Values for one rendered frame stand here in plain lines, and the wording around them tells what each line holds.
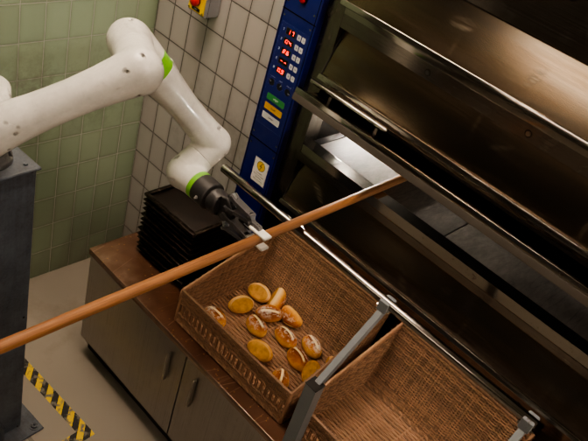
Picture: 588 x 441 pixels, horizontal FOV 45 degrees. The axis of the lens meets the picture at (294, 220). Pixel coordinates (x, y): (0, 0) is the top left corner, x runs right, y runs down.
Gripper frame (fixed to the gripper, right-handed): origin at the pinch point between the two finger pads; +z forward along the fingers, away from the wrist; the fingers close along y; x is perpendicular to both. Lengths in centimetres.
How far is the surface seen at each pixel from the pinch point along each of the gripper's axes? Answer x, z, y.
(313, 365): -27, 18, 54
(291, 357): -25, 11, 57
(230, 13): -54, -82, -25
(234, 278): -31, -28, 54
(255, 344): -17, 0, 55
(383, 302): -15.6, 36.5, 2.1
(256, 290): -37, -21, 56
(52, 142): -11, -123, 46
